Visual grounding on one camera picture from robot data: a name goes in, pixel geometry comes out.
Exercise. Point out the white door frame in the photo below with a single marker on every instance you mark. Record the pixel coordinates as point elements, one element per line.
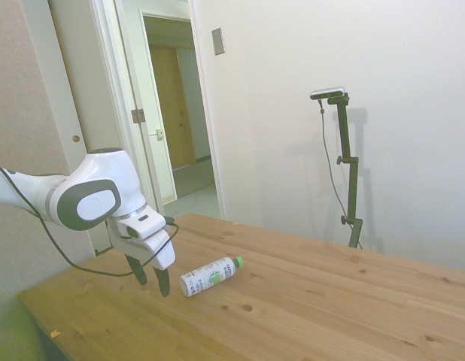
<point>208,131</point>

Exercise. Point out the metal wall plate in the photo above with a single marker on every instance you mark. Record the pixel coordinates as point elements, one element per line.
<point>219,40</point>

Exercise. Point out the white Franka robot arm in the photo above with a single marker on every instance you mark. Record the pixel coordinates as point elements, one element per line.
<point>97,176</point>

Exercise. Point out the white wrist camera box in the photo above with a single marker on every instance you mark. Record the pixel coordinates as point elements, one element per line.
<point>144,225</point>

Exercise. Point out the brown wooden hallway door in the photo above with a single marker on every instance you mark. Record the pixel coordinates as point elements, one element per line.
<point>168,109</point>

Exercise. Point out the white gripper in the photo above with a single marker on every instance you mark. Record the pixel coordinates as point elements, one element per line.
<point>157,250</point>

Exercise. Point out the white green-capped water bottle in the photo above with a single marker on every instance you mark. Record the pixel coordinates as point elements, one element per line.
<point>210,277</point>

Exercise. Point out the silver exterior camera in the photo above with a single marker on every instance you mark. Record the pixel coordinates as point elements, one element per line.
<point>327,93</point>

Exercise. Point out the black camera stand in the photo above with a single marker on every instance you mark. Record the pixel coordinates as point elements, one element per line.
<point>348,158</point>

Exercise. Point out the metal door hinge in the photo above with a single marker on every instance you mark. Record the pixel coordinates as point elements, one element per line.
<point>138,116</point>

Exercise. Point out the camera on black stand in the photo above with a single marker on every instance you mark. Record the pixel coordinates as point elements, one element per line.
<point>328,158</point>

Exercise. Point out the metal door strike plate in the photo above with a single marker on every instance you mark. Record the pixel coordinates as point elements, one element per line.
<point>159,133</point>

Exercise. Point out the beige room door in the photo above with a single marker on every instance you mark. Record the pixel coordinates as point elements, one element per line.
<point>93,94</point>

